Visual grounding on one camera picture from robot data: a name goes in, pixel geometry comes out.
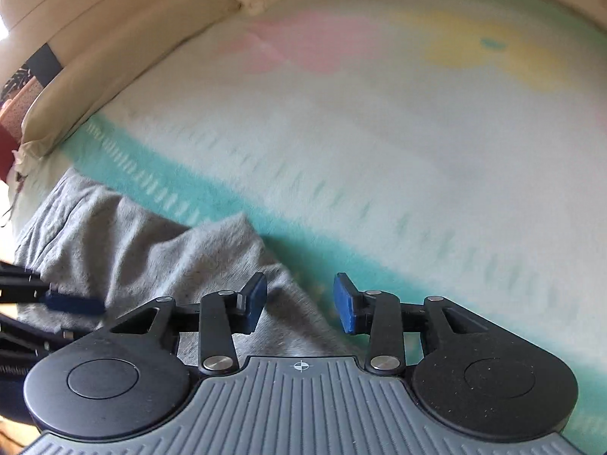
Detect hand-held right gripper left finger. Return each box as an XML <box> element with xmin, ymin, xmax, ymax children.
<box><xmin>109</xmin><ymin>272</ymin><xmax>267</xmax><ymax>373</ymax></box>

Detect pastel flower printed blanket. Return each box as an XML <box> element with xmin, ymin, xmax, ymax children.
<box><xmin>12</xmin><ymin>0</ymin><xmax>607</xmax><ymax>455</ymax></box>

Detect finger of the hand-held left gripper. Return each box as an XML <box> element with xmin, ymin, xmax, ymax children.
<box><xmin>0</xmin><ymin>315</ymin><xmax>79</xmax><ymax>358</ymax></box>
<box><xmin>0</xmin><ymin>262</ymin><xmax>106</xmax><ymax>317</ymax></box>

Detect grey pants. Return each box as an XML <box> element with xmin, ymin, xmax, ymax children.
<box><xmin>12</xmin><ymin>168</ymin><xmax>357</xmax><ymax>360</ymax></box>

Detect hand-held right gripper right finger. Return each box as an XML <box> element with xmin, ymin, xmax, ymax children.
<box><xmin>333</xmin><ymin>272</ymin><xmax>494</xmax><ymax>373</ymax></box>

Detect long beige pillow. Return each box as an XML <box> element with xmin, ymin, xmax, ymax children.
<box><xmin>21</xmin><ymin>0</ymin><xmax>244</xmax><ymax>158</ymax></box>

